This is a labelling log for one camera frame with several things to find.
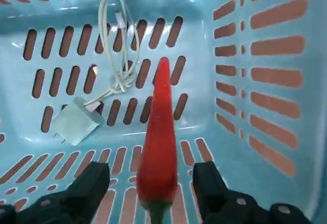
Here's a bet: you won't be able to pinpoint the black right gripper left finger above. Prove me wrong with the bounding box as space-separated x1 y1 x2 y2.
0 161 111 224

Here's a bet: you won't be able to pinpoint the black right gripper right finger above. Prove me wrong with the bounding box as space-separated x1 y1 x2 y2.
192 160 314 224

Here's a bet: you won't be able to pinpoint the white charger with cable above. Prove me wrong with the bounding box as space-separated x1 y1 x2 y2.
52 0 141 147

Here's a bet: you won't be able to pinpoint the orange toy carrot green leaves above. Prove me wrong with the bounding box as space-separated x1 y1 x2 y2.
136 57 179 224

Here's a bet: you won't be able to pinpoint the blue slotted plastic basket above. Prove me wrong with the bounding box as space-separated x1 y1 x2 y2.
0 0 327 224

